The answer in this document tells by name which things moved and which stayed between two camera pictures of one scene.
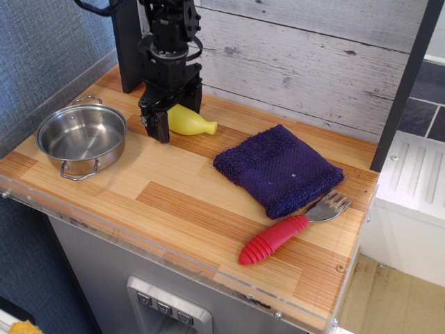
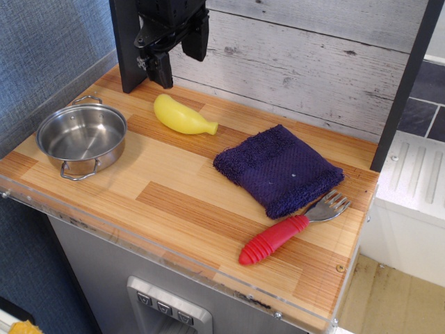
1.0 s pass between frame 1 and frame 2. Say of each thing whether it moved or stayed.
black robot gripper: moved
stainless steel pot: stayed
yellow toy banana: stayed
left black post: stayed
